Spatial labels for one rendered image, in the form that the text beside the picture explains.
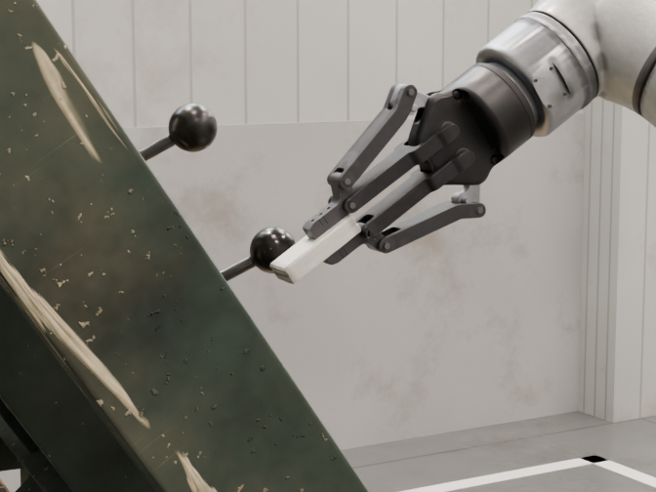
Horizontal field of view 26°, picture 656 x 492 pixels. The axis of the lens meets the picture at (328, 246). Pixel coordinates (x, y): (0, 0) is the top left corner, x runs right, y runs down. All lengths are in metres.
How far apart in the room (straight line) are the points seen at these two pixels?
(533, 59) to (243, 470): 0.41
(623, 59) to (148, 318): 0.46
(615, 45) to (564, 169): 4.97
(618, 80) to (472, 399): 4.88
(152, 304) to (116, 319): 0.02
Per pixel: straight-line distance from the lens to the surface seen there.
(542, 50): 1.14
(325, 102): 5.44
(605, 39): 1.15
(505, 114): 1.12
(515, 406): 6.14
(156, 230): 0.87
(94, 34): 5.04
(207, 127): 1.10
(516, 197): 5.97
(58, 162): 0.85
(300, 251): 1.08
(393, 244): 1.11
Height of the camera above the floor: 1.60
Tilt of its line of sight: 8 degrees down
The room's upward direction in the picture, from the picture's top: straight up
